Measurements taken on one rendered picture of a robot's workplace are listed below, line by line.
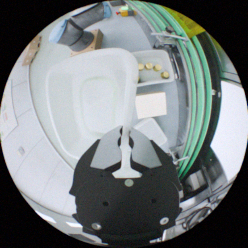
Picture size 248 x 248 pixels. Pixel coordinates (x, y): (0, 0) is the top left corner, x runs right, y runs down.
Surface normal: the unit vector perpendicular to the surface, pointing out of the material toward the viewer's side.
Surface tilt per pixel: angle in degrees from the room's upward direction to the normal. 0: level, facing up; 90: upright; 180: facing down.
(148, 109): 0
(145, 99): 0
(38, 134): 90
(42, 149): 90
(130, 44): 0
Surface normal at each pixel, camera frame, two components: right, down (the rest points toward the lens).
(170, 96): -0.10, 0.47
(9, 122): 0.95, -0.18
